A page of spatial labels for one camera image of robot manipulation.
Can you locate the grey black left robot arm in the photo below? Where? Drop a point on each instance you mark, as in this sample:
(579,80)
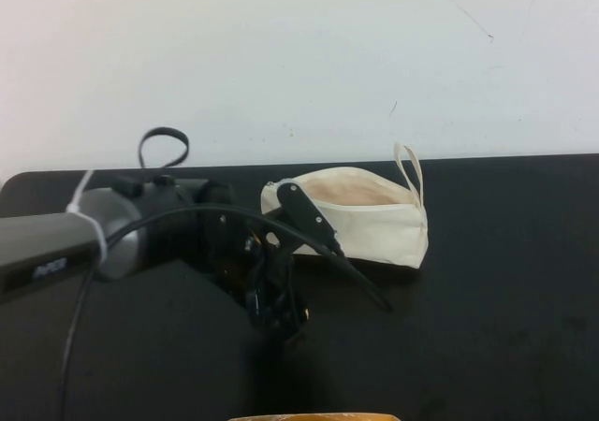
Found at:
(117,224)

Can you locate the yellow brown cardboard piece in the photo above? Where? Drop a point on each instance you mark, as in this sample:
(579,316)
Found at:
(313,416)

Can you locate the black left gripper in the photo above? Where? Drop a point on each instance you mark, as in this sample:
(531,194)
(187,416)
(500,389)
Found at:
(234,252)

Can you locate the cream fabric pencil case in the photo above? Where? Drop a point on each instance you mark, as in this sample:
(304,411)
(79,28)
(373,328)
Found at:
(384,234)

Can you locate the white zip tie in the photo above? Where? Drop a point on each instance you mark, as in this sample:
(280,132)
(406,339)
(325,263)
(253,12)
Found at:
(91,220)

